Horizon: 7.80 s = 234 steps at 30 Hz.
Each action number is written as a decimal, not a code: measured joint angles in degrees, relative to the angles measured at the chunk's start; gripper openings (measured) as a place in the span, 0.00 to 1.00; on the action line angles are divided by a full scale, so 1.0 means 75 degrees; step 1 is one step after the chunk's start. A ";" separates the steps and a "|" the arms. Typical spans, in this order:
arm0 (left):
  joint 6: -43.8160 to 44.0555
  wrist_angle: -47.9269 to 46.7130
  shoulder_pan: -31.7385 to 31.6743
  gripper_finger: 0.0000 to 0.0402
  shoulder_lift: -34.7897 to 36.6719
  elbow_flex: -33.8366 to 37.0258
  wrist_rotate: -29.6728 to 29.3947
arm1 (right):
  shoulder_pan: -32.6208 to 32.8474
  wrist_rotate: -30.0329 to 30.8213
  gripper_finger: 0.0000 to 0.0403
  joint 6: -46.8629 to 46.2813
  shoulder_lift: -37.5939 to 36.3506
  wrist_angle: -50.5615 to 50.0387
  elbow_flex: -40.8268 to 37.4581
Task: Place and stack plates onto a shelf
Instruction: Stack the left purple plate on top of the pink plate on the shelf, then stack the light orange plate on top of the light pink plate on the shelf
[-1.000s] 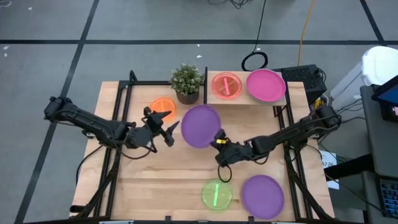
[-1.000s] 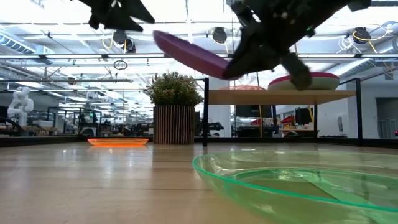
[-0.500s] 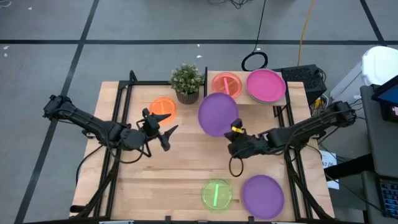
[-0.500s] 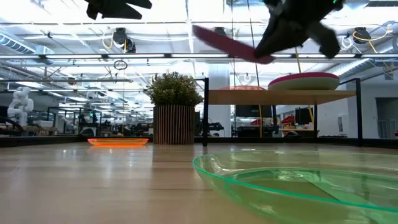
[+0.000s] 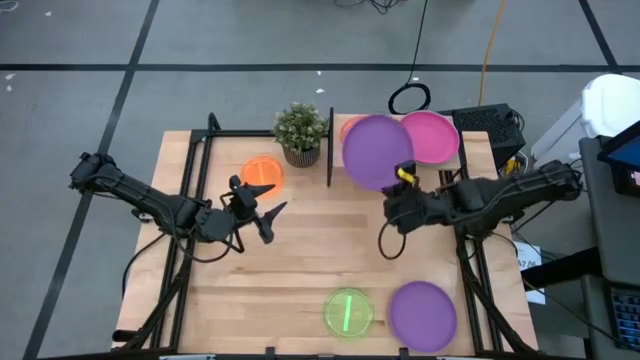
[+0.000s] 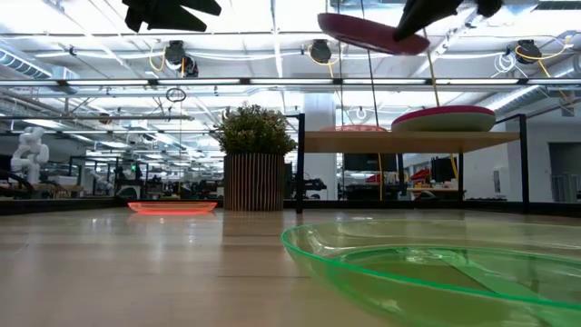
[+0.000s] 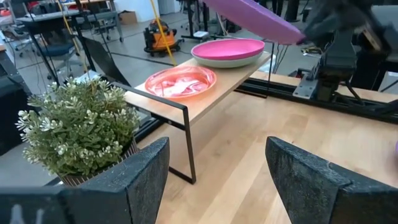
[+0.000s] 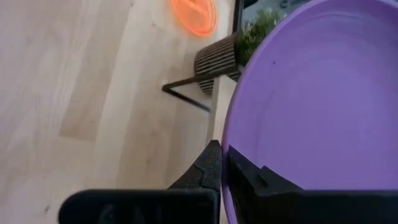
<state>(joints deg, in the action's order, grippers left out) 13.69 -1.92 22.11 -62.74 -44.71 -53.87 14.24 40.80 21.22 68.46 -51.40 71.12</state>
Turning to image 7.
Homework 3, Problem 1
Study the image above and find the orange transparent plate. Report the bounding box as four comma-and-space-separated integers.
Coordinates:
144, 65, 218, 100

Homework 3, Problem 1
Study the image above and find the black metal table frame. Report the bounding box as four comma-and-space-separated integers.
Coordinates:
133, 77, 398, 144

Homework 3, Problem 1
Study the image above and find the black desk stand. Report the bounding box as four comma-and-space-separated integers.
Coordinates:
182, 0, 212, 43

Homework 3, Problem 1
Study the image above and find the yellow hanging cable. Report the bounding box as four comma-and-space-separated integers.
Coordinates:
55, 0, 94, 94
150, 0, 178, 67

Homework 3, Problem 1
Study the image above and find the pale grey-green opaque plate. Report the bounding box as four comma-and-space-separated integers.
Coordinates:
190, 49, 265, 69

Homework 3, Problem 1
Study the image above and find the grey background desk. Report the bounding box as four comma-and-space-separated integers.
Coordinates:
15, 9, 124, 43

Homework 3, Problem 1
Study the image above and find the blue office chair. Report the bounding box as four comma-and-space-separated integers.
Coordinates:
39, 42, 77, 80

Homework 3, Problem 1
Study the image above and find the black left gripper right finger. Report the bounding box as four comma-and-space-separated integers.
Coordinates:
266, 136, 398, 224

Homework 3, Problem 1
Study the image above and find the purple opaque plate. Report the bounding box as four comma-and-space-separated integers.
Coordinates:
201, 0, 307, 46

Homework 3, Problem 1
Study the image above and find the striped plant pot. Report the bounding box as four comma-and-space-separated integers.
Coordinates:
58, 139, 139, 187

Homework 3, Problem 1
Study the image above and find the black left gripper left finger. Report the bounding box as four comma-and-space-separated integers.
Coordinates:
0, 136, 170, 224

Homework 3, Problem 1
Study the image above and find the pink opaque plate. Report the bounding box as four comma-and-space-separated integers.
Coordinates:
190, 38, 266, 62

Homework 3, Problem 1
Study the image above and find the green artificial plant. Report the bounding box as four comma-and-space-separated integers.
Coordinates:
15, 76, 141, 178

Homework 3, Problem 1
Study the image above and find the cardboard box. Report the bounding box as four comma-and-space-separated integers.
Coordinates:
119, 10, 139, 26

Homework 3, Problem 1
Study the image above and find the wooden shelf with black frame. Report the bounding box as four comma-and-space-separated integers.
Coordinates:
111, 51, 273, 185

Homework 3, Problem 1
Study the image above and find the black leaning board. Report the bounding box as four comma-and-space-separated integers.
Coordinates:
81, 36, 131, 88

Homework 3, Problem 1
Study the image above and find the orange and black vacuum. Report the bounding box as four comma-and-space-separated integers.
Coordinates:
142, 18, 183, 58

